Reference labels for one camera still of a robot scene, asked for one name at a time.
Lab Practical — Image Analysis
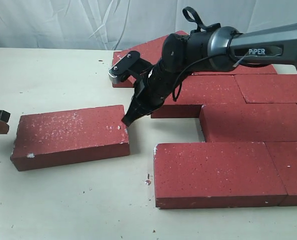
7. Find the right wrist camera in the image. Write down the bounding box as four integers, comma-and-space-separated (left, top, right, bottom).
108, 50, 153, 84

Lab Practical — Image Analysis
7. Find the red brick back left base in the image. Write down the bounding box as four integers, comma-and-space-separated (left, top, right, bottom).
108, 50, 140, 84

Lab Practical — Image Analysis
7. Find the red brick right second row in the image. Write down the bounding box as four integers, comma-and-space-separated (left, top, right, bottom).
234, 74, 297, 104

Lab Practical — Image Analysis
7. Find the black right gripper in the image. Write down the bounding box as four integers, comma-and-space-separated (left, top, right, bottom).
121, 60, 184, 127

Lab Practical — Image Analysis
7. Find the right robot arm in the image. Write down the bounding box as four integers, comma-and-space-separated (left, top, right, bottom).
122, 7, 297, 126

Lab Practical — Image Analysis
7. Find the red brick stacked top back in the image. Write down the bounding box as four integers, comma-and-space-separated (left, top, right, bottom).
113, 30, 189, 73

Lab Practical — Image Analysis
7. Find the white backdrop cloth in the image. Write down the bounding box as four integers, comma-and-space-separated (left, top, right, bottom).
0, 0, 297, 50

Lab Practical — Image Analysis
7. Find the red brick base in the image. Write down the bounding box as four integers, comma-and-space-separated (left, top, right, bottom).
192, 65, 277, 76
108, 50, 140, 84

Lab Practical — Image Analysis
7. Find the red brick back right base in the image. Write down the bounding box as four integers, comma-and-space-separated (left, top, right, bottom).
192, 65, 277, 76

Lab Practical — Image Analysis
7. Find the red brick middle row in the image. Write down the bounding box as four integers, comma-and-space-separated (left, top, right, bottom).
199, 103, 297, 143

